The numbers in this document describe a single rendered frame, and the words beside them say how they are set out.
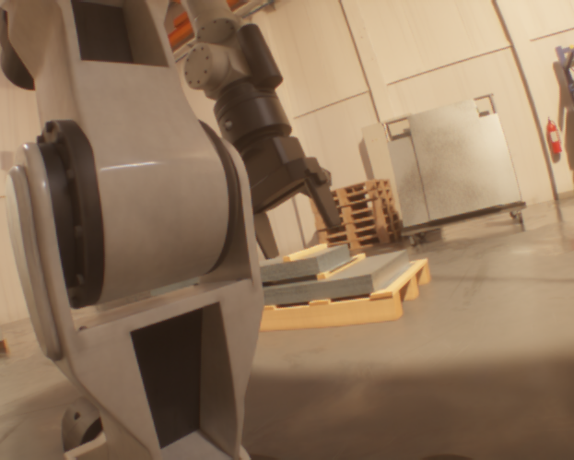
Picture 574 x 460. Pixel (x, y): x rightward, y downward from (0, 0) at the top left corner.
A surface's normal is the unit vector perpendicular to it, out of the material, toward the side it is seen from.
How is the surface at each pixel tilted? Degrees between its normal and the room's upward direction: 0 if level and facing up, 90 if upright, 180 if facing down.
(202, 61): 90
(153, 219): 112
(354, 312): 90
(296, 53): 90
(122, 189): 92
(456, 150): 78
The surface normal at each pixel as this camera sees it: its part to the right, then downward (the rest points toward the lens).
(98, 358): 0.77, 0.00
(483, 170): -0.50, -0.10
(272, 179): -0.63, 0.15
